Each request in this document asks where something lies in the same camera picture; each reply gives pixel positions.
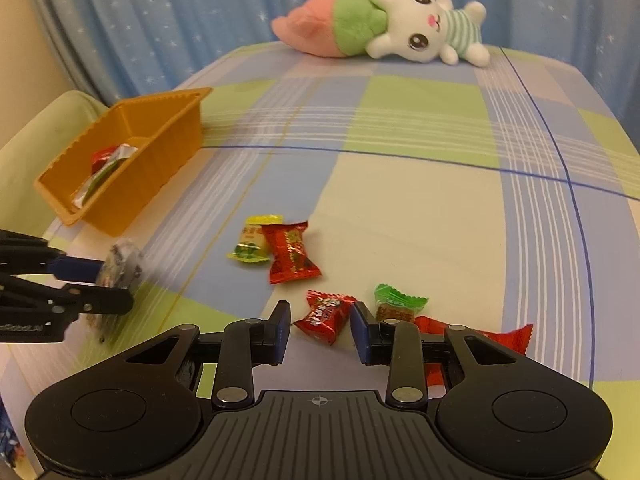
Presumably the plaid tablecloth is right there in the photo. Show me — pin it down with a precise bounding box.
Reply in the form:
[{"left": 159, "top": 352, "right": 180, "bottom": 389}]
[{"left": 0, "top": 42, "right": 640, "bottom": 411}]

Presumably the blue starry curtain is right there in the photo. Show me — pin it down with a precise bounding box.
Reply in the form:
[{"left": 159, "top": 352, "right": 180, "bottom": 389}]
[{"left": 25, "top": 0, "right": 640, "bottom": 107}]

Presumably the grey printed snack packet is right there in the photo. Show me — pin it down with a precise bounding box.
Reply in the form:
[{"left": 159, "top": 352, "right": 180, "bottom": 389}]
[{"left": 87, "top": 239, "right": 147, "bottom": 346}]

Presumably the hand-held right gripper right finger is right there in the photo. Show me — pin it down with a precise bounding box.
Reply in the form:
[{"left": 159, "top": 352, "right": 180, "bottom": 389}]
[{"left": 350, "top": 301, "right": 521, "bottom": 411}]

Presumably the red twist-wrapped candy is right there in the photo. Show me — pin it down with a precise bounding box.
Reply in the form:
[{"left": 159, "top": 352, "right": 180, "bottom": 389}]
[{"left": 261, "top": 221, "right": 322, "bottom": 285}]

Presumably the light green cloth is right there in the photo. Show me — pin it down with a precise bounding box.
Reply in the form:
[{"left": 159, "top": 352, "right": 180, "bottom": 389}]
[{"left": 0, "top": 90, "right": 112, "bottom": 239}]

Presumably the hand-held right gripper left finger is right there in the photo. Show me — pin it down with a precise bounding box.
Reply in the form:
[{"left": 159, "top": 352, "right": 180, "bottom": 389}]
[{"left": 120, "top": 301, "right": 292, "bottom": 411}]

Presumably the bunny carrot plush toy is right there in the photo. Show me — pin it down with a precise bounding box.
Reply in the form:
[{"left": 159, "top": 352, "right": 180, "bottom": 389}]
[{"left": 271, "top": 0, "right": 491, "bottom": 68}]

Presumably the green candy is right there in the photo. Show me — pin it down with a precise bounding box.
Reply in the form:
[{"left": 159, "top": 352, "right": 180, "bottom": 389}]
[{"left": 374, "top": 283, "right": 430, "bottom": 323}]

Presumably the small red candy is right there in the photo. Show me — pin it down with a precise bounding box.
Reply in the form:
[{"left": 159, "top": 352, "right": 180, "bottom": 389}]
[{"left": 293, "top": 290, "right": 357, "bottom": 346}]

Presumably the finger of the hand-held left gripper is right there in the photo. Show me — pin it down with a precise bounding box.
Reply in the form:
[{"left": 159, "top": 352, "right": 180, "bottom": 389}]
[
  {"left": 0, "top": 229, "right": 109, "bottom": 284},
  {"left": 0, "top": 274, "right": 135, "bottom": 322}
]

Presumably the yellow candy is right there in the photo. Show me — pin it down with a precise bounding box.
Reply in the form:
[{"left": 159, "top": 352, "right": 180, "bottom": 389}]
[{"left": 228, "top": 214, "right": 283, "bottom": 264}]

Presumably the blue printed cloth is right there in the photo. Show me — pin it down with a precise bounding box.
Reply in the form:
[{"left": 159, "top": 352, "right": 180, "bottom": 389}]
[{"left": 0, "top": 400, "right": 26, "bottom": 466}]

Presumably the red snack packet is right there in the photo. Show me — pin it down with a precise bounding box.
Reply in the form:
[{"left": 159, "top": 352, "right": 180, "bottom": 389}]
[{"left": 414, "top": 316, "right": 534, "bottom": 386}]

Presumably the orange plastic tray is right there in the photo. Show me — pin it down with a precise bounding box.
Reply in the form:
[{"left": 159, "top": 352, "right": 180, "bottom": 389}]
[{"left": 34, "top": 87, "right": 213, "bottom": 237}]

